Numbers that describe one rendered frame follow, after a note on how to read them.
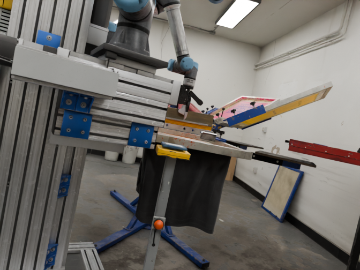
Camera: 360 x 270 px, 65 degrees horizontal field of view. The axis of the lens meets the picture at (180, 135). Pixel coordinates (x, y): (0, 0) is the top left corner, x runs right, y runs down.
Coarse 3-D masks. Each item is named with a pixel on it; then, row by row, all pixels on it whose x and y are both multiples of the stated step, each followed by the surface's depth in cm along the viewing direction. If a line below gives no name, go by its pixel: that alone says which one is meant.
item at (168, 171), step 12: (168, 156) 108; (180, 156) 109; (168, 168) 113; (168, 180) 113; (168, 192) 114; (156, 204) 115; (156, 216) 113; (156, 240) 115; (156, 252) 115; (144, 264) 116
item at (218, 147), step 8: (160, 128) 205; (160, 136) 131; (168, 136) 131; (184, 136) 208; (192, 136) 209; (184, 144) 133; (192, 144) 133; (200, 144) 134; (208, 144) 134; (216, 144) 188; (224, 144) 171; (216, 152) 135; (224, 152) 135; (232, 152) 136; (240, 152) 136; (248, 152) 137
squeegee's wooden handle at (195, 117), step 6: (168, 108) 175; (174, 108) 176; (168, 114) 175; (174, 114) 176; (180, 114) 176; (192, 114) 178; (198, 114) 178; (204, 114) 179; (186, 120) 177; (192, 120) 178; (198, 120) 178; (204, 120) 179; (210, 120) 179; (210, 126) 180
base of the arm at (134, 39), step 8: (120, 24) 96; (128, 24) 94; (120, 32) 95; (128, 32) 94; (136, 32) 95; (144, 32) 97; (112, 40) 95; (120, 40) 95; (128, 40) 93; (136, 40) 94; (144, 40) 97; (128, 48) 93; (136, 48) 94; (144, 48) 96
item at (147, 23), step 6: (120, 12) 92; (150, 12) 94; (120, 18) 96; (126, 18) 93; (144, 18) 93; (150, 18) 97; (138, 24) 95; (144, 24) 96; (150, 24) 99; (150, 30) 101
